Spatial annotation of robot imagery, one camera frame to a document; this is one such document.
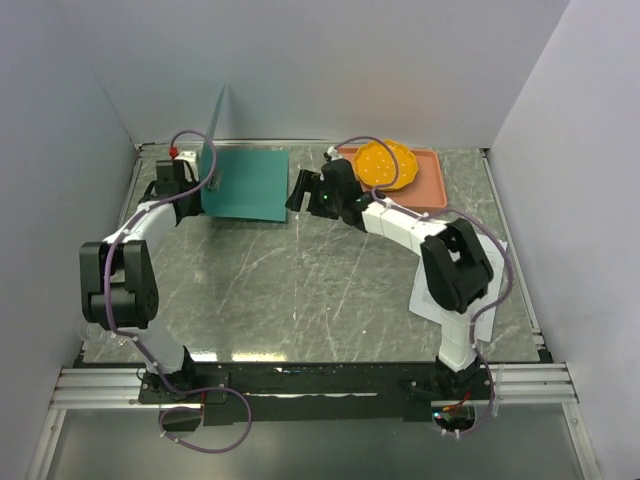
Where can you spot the teal file folder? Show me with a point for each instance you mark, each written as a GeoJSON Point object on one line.
{"type": "Point", "coordinates": [254, 183]}

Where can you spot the aluminium frame rail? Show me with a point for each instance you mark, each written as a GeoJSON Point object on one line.
{"type": "Point", "coordinates": [113, 388]}

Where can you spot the printed paper sheet bottom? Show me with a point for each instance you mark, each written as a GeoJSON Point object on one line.
{"type": "Point", "coordinates": [465, 272]}

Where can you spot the orange dotted plate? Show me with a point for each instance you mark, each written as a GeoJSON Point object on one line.
{"type": "Point", "coordinates": [389, 168]}

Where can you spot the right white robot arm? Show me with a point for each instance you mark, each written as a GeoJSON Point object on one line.
{"type": "Point", "coordinates": [386, 218]}

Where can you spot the pink rectangular tray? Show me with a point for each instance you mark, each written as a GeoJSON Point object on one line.
{"type": "Point", "coordinates": [426, 194]}

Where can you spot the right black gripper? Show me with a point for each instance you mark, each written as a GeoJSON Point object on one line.
{"type": "Point", "coordinates": [308, 182]}

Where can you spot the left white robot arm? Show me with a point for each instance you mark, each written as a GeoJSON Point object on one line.
{"type": "Point", "coordinates": [118, 285]}

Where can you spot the silver folder clip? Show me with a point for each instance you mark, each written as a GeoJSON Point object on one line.
{"type": "Point", "coordinates": [215, 182]}

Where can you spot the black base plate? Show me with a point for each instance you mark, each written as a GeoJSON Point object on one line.
{"type": "Point", "coordinates": [238, 408]}

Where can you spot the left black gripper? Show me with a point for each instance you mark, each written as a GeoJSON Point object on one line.
{"type": "Point", "coordinates": [197, 207]}

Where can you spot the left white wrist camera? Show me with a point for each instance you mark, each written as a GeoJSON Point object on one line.
{"type": "Point", "coordinates": [188, 159]}

